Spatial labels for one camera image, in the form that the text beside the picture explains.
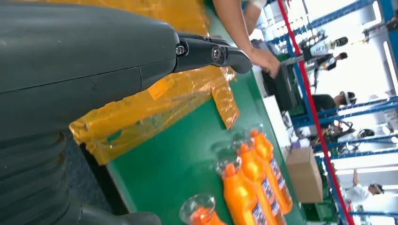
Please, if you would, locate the orange detergent bottle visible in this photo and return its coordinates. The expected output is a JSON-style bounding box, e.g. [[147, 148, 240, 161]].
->
[[179, 194, 229, 225], [216, 155, 277, 225], [250, 128, 293, 215], [237, 142, 288, 225]]

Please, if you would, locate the black carrying case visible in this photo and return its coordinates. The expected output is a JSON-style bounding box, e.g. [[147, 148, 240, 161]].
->
[[262, 63, 299, 113]]

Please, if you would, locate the person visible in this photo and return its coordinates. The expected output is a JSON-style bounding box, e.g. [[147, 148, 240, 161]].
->
[[312, 90, 357, 125], [342, 169, 385, 203], [321, 52, 349, 72], [212, 0, 282, 79]]

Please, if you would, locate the red pole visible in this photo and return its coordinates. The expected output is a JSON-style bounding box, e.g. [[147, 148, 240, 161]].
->
[[276, 0, 356, 225]]

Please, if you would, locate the purple small container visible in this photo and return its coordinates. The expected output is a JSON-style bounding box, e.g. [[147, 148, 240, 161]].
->
[[290, 139, 311, 150]]

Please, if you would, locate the yellow taped cardboard sheet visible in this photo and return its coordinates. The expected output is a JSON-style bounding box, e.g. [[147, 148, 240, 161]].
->
[[40, 0, 241, 166]]

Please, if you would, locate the blue metal shelving rack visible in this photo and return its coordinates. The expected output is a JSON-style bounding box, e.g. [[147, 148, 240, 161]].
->
[[267, 0, 398, 225]]

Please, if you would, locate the brown cardboard box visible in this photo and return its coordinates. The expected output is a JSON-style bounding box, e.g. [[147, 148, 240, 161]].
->
[[285, 146, 324, 204]]

